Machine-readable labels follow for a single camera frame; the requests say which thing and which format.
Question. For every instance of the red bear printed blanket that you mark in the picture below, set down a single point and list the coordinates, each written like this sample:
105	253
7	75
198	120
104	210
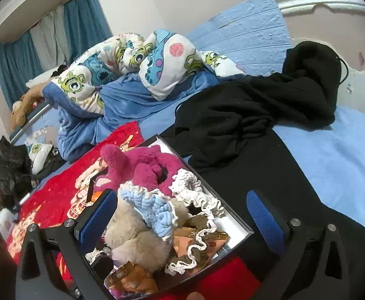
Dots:
54	193

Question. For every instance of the white curtain pelmet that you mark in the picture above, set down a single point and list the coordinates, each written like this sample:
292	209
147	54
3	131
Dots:
35	6

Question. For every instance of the magenta plush rabbit toy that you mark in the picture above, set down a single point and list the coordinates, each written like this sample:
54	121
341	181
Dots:
144	162

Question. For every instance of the brown gold snack packet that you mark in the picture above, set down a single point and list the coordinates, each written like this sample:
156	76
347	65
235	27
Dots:
129	279

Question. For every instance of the peeling blue bed panel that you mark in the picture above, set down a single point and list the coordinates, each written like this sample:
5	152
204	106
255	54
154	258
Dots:
41	131

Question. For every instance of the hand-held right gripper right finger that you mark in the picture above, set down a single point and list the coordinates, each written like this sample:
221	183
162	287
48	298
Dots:
263	218

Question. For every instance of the white knitted scrunchie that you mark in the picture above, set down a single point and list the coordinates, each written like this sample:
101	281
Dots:
195	190

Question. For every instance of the blue cartoon printed duvet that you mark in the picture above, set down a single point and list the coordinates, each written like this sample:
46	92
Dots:
123	68

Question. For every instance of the black smooth cloth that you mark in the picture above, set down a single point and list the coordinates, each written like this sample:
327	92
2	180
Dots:
279	178

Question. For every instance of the black shallow box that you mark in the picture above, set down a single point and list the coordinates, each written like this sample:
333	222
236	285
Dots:
232	228

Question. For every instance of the small cartoon printed pillow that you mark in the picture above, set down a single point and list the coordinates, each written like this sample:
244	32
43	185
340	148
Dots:
38	156

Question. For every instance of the teal curtain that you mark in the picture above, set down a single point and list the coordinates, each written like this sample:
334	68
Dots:
16	62
85	18

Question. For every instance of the brown scrunchie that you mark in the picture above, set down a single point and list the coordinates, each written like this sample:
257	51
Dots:
198	245

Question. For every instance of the black plastic bag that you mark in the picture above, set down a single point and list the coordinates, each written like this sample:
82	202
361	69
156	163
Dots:
10	168

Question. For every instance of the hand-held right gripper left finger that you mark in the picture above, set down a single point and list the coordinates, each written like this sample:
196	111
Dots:
96	218

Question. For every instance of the brown teddy bear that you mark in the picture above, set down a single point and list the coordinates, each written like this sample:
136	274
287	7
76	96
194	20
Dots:
26	106

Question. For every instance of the silver bed rail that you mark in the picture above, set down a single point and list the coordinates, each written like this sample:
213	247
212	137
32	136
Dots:
29	122

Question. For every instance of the light blue knitted scrunchie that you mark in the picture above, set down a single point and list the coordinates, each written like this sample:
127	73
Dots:
151	206

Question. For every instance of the white cartoon lettered pillow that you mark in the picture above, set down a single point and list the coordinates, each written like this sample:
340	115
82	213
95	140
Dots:
5	217

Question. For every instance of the grey curtain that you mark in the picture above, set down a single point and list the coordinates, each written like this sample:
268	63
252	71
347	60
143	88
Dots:
51	37

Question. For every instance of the black fleece hoodie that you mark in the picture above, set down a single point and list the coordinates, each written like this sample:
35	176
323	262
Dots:
248	109

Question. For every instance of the white plush toy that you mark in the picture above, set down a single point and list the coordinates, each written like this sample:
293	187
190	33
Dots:
40	78

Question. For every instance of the blue textured headboard panel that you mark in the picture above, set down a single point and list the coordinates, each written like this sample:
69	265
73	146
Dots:
241	28

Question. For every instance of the silver tube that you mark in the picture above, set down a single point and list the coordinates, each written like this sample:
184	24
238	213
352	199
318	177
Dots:
24	198

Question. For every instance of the beige fluffy plush toy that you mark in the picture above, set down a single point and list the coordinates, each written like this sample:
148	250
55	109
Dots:
138	240

